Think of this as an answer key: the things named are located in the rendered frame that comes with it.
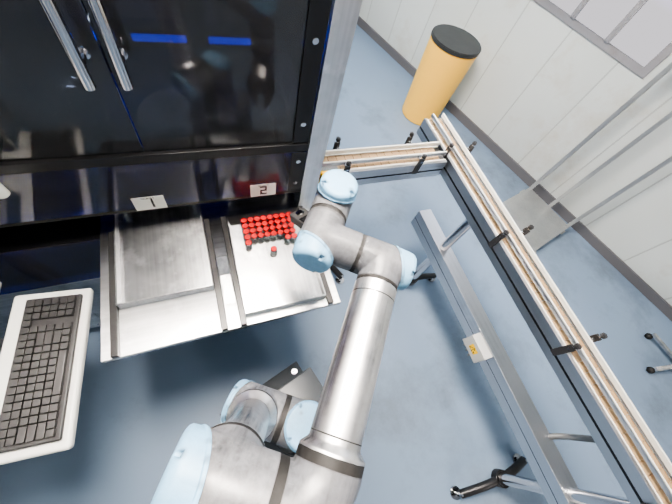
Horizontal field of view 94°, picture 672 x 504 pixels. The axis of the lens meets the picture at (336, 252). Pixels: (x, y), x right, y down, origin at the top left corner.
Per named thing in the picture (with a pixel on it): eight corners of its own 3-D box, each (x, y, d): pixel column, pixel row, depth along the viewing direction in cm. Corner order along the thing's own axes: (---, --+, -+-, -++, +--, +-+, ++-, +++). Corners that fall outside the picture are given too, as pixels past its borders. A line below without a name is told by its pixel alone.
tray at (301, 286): (228, 226, 112) (228, 220, 109) (299, 216, 120) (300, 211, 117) (246, 316, 98) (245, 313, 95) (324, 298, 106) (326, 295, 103)
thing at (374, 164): (304, 194, 130) (310, 168, 117) (295, 166, 137) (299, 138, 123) (439, 177, 153) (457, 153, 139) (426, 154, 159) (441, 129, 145)
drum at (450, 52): (447, 122, 319) (491, 50, 258) (418, 134, 300) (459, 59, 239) (419, 95, 331) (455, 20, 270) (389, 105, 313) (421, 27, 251)
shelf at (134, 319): (102, 219, 105) (99, 216, 103) (302, 194, 128) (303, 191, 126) (103, 363, 86) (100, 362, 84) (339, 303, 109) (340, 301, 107)
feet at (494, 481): (446, 486, 165) (461, 490, 153) (516, 449, 181) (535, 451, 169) (453, 504, 162) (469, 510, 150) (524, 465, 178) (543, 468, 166)
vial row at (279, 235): (244, 241, 110) (243, 234, 106) (293, 233, 116) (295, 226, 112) (245, 246, 109) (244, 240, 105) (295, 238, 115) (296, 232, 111)
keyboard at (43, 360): (28, 300, 94) (23, 298, 92) (83, 294, 98) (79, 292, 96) (-6, 454, 77) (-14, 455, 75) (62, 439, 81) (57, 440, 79)
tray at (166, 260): (117, 214, 105) (113, 207, 102) (200, 204, 114) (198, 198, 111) (120, 308, 91) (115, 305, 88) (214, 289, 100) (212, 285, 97)
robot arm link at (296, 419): (316, 459, 83) (325, 464, 72) (268, 442, 83) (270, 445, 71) (329, 410, 90) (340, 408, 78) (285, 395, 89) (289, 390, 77)
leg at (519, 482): (485, 470, 165) (633, 501, 100) (498, 464, 168) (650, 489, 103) (493, 490, 162) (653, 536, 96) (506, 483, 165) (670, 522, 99)
